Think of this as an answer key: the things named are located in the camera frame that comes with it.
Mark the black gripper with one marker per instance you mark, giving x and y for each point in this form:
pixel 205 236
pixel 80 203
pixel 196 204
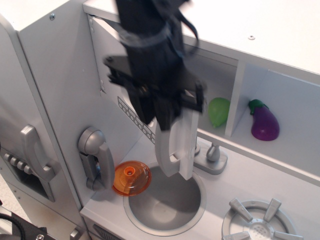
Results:
pixel 155 76

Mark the grey toy faucet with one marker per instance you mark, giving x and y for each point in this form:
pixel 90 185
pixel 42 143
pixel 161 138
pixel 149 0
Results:
pixel 209 158

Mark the white microwave door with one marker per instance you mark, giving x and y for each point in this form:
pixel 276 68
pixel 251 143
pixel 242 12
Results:
pixel 143 104

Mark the grey toy telephone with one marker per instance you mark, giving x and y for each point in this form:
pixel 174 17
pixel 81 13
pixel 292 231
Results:
pixel 96 159

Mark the grey ice dispenser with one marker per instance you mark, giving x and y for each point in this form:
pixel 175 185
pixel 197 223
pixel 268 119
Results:
pixel 23 174

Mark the green toy pear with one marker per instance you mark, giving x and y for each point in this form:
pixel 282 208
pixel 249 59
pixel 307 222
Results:
pixel 218 111

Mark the purple toy eggplant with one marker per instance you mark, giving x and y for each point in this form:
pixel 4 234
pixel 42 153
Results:
pixel 265 126

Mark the grey fridge door handle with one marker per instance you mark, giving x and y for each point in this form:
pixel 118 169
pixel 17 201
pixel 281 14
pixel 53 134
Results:
pixel 30 143

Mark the grey microwave door handle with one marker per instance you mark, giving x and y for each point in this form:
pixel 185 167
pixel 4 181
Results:
pixel 175 148

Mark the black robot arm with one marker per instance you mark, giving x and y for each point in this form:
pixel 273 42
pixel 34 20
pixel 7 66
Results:
pixel 151 15

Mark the grey oven handle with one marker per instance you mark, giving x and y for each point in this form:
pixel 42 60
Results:
pixel 75 235

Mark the black bracket with screw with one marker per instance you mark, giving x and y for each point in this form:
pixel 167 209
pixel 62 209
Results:
pixel 13 227

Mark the grey stove burner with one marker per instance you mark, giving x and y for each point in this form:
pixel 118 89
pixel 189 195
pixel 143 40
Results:
pixel 257 220

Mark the orange transparent lid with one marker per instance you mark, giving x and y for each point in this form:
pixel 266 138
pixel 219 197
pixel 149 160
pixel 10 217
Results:
pixel 131 178

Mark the grey round sink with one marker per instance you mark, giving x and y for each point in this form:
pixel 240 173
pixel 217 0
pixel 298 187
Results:
pixel 169 206

